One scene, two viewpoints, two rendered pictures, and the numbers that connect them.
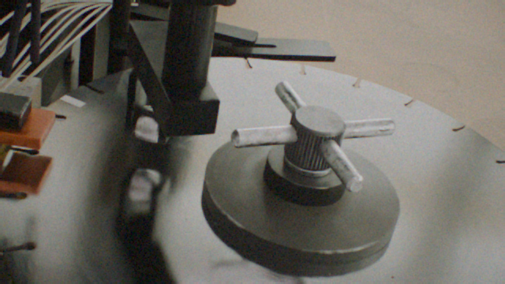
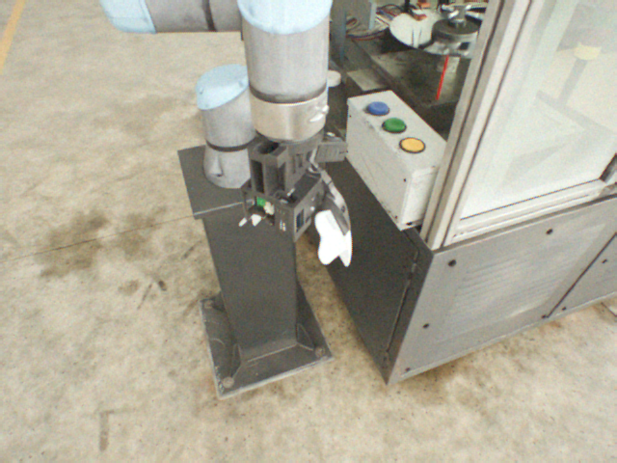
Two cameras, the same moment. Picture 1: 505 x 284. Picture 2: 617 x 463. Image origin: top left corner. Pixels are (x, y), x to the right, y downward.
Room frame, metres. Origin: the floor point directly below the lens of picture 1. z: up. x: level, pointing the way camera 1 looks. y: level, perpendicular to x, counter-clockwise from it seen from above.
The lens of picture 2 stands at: (-0.32, -0.94, 1.34)
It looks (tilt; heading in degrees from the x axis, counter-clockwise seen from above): 47 degrees down; 72
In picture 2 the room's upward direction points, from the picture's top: straight up
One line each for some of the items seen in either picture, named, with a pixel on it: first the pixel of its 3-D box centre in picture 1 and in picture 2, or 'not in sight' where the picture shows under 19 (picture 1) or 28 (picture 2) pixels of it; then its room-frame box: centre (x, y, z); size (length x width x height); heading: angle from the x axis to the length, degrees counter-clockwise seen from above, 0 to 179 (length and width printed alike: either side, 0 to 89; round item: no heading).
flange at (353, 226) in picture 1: (304, 181); (456, 24); (0.37, -0.03, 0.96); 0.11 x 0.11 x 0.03
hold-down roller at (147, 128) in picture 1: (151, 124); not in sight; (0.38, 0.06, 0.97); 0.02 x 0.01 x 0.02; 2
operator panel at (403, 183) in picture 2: not in sight; (394, 156); (0.07, -0.32, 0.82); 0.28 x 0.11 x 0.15; 92
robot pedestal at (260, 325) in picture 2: not in sight; (252, 265); (-0.25, -0.16, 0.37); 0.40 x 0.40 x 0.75; 2
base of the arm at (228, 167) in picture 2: not in sight; (233, 149); (-0.25, -0.16, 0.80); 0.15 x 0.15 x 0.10
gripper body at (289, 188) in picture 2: not in sight; (287, 175); (-0.23, -0.59, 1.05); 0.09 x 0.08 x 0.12; 41
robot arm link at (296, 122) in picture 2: not in sight; (290, 107); (-0.23, -0.59, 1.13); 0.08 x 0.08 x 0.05
